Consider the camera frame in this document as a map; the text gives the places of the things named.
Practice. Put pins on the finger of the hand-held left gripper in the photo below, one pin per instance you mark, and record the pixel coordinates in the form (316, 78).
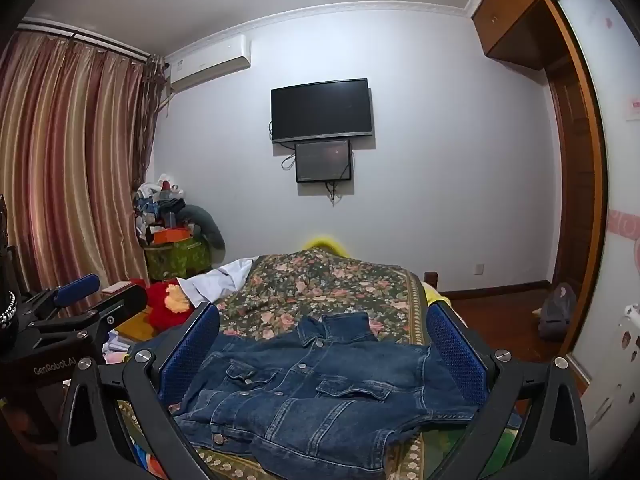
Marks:
(122, 307)
(77, 291)

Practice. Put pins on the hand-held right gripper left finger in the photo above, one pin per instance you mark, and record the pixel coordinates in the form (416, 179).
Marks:
(187, 360)

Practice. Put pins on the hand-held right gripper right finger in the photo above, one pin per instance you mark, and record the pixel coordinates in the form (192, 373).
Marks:
(457, 355)

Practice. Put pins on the blue denim jacket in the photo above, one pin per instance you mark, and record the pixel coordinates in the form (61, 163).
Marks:
(310, 390)

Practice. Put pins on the pile of clothes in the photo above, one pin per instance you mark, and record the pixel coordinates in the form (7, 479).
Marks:
(155, 205)

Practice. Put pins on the pink booklet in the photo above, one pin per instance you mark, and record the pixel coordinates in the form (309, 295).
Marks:
(117, 288)

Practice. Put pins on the orange flat board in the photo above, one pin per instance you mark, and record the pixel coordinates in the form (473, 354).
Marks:
(135, 330)

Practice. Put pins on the red plush toy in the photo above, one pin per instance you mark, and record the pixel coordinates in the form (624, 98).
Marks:
(162, 310)

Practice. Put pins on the pile of colourful papers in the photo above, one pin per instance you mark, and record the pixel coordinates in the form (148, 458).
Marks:
(115, 350)

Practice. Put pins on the white cloth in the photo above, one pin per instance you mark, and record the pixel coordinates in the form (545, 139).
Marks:
(215, 280)

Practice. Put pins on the orange box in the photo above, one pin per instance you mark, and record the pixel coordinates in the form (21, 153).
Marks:
(172, 235)

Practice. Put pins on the grey backpack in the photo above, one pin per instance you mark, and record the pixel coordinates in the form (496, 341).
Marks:
(556, 312)

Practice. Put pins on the grey pillow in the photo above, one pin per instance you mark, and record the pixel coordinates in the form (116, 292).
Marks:
(207, 225)

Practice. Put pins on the striped brown curtain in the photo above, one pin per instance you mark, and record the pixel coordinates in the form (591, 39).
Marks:
(70, 170)

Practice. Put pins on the floral blanket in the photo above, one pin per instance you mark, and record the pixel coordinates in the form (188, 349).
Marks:
(320, 285)

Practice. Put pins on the yellow cushion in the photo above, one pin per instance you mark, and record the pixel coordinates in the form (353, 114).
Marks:
(325, 242)

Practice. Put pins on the brown wooden door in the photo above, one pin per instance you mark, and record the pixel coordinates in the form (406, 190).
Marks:
(580, 185)

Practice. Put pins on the white door with stickers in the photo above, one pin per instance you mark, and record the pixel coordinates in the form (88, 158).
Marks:
(617, 185)

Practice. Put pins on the small black monitor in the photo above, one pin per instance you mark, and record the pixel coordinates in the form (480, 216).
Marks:
(322, 161)

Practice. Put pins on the white air conditioner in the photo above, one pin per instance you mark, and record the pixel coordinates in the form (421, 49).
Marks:
(210, 62)

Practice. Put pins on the wooden overhead cabinet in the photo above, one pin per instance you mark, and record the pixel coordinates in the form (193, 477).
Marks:
(515, 15)

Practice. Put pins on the wooden bed post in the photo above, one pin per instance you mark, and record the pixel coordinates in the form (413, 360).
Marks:
(430, 279)

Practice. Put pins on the white wall socket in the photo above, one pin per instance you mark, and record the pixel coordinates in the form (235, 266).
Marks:
(478, 268)

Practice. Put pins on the black wall television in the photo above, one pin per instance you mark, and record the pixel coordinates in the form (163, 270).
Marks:
(322, 110)

